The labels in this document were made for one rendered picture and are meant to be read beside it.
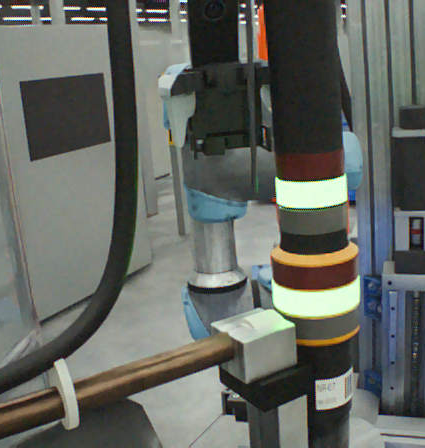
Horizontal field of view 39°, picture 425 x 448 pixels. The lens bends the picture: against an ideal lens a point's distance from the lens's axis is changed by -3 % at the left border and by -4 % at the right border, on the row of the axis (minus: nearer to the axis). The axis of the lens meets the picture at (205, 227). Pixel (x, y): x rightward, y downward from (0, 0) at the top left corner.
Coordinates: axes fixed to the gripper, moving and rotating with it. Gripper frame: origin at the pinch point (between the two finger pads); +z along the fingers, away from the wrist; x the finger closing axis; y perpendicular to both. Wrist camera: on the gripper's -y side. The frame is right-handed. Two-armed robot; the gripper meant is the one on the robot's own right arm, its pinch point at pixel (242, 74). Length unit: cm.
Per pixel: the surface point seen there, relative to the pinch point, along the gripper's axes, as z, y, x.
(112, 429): 7.2, 23.2, 12.3
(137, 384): 21.9, 12.0, 8.9
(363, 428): 16.2, 19.9, -3.0
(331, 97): 18.3, 1.1, -1.1
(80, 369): -293, 166, 66
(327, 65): 18.4, -0.4, -1.0
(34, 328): -120, 66, 47
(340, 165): 18.1, 4.3, -1.4
